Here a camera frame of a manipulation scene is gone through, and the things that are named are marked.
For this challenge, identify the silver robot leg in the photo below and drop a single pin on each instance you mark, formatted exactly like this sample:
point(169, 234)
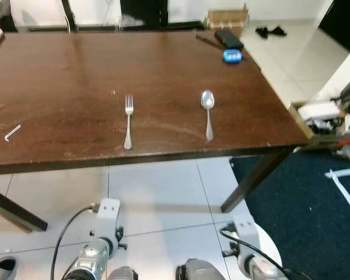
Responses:
point(122, 274)
point(198, 271)

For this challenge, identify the dark brown wooden table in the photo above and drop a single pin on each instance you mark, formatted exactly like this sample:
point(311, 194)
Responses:
point(76, 76)

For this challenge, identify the thin black stick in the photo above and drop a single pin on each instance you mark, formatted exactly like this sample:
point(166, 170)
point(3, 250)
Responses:
point(207, 41)

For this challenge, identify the silver robot right leg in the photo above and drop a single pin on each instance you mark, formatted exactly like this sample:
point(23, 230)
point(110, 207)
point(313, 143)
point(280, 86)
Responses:
point(198, 271)

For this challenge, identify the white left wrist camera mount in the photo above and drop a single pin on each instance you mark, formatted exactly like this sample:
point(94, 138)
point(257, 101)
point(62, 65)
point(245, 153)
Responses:
point(109, 209)

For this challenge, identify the silver robot left leg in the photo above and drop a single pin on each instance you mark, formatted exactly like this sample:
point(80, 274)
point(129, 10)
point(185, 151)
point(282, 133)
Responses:
point(122, 274)

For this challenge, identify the dark door panel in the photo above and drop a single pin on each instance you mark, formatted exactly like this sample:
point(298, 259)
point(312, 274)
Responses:
point(344, 20)

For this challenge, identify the cardboard box full of items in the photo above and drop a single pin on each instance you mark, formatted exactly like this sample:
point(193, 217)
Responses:
point(303, 131)

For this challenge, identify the white allen key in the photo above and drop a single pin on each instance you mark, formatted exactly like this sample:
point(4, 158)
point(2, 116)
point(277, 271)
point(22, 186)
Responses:
point(13, 131)

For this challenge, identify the silver fork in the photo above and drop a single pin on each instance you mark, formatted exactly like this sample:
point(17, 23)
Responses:
point(128, 128)

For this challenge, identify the dark blue carpet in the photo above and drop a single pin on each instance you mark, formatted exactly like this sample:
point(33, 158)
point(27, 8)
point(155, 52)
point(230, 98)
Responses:
point(303, 233)

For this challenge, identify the white chair black frame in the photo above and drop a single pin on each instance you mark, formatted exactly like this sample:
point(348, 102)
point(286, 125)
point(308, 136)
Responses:
point(96, 11)
point(38, 11)

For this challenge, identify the small open cardboard box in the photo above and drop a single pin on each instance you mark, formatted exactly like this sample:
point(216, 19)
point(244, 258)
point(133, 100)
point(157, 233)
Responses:
point(227, 20)

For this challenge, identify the white flat box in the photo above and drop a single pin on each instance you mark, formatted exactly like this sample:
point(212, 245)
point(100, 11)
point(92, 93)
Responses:
point(318, 111)

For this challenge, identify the black footwear pile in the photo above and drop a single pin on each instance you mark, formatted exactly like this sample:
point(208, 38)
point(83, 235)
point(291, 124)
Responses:
point(271, 31)

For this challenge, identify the black cabinet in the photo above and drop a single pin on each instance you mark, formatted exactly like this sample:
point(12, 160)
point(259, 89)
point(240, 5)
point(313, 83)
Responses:
point(143, 11)

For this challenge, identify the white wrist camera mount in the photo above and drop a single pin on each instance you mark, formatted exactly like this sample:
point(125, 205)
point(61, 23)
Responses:
point(245, 227)
point(109, 209)

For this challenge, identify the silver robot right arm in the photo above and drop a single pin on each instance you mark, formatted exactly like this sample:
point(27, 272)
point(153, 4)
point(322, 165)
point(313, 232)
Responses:
point(262, 269)

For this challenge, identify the silver spoon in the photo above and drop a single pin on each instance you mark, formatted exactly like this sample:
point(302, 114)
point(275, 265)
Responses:
point(207, 99)

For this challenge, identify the dark grey rounded object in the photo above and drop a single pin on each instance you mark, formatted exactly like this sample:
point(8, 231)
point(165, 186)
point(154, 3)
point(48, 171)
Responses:
point(3, 268)

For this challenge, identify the black oblong case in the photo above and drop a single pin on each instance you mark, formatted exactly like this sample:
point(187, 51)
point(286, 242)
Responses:
point(228, 39)

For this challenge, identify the white floor tape line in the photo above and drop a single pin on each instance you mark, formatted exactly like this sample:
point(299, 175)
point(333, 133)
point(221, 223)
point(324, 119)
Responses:
point(344, 195)

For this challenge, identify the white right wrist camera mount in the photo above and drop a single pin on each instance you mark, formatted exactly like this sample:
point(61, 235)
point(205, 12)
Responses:
point(245, 227)

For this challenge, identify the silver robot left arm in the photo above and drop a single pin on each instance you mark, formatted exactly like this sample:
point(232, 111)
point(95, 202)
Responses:
point(90, 259)

